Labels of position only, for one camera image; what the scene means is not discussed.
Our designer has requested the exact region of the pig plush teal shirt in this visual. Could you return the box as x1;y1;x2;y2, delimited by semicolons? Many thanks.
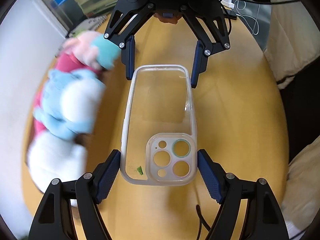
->
62;30;121;70

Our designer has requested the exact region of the white panda plush toy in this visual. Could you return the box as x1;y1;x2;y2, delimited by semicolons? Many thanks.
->
27;131;87;193

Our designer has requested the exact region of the blue plush cat toy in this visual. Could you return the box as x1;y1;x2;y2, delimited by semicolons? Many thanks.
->
32;68;107;142

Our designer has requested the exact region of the clear phone case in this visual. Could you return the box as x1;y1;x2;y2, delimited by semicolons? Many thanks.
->
120;64;197;186

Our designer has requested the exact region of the grey cloth bag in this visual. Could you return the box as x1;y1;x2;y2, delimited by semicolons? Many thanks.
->
66;15;108;38

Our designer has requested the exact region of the pink bear plush toy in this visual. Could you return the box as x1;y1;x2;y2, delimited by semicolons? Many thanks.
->
31;52;103;140

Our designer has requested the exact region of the black cable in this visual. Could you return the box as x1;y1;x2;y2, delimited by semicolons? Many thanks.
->
215;0;301;36

